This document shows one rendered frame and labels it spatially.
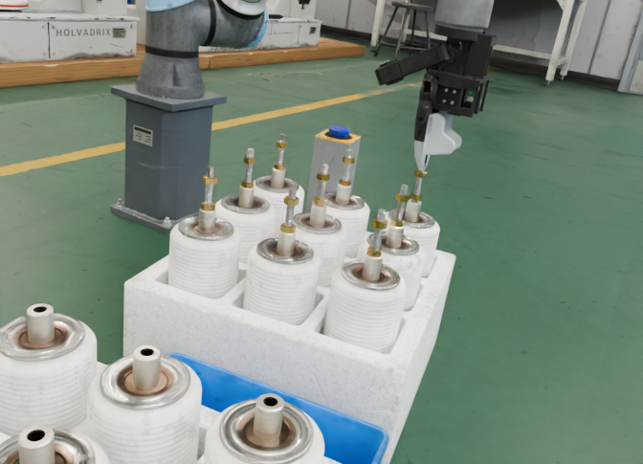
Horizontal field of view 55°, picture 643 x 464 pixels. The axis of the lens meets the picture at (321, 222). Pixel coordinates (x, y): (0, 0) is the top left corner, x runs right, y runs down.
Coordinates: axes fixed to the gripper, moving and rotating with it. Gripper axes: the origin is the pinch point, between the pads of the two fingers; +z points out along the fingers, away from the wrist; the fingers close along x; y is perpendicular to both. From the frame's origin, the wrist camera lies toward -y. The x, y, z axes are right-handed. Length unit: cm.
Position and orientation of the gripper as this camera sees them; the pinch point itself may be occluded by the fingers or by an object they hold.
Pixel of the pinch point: (419, 160)
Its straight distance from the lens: 97.1
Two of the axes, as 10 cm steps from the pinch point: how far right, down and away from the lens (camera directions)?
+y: 8.9, 2.7, -3.6
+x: 4.4, -2.8, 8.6
